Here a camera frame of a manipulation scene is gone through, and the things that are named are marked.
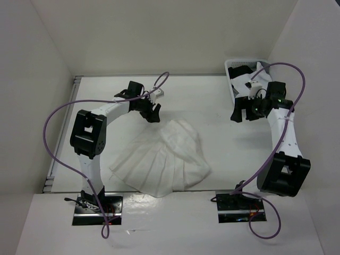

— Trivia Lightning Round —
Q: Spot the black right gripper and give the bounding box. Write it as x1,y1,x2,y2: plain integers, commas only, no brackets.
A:
231,94,266,123

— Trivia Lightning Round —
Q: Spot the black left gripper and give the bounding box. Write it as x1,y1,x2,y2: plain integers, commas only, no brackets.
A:
135,93,161,123

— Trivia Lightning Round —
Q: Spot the white pleated skirt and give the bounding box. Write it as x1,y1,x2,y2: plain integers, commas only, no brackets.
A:
109,119,211,198

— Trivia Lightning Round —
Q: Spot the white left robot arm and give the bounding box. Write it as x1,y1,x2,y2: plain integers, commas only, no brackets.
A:
70,81,164,213

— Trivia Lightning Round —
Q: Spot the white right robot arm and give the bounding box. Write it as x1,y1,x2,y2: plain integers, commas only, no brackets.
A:
160,79,282,191

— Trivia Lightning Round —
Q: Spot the white garment in basket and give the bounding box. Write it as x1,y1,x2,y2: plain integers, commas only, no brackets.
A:
227,61,273,99

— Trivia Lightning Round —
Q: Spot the black garment in basket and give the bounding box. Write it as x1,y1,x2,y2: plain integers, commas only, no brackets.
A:
227,65,253,79

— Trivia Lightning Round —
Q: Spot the white plastic basket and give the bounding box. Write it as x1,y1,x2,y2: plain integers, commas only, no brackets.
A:
224,58,272,103

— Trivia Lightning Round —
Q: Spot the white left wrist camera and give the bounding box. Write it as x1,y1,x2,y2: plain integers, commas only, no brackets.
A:
148,89,164,104

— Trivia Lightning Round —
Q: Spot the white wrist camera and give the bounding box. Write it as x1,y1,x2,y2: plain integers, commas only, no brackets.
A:
148,89,164,104
245,80,262,99

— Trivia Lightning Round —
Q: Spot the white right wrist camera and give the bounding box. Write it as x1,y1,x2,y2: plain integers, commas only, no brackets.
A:
245,80,262,99

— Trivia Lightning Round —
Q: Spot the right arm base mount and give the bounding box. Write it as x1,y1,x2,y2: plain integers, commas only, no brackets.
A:
210,191,267,223

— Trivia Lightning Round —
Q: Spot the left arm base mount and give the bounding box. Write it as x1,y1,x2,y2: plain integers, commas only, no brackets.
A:
64,193,123,226

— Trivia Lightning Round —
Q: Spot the aluminium table edge rail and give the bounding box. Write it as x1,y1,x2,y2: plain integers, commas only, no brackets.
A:
42,75,83,193

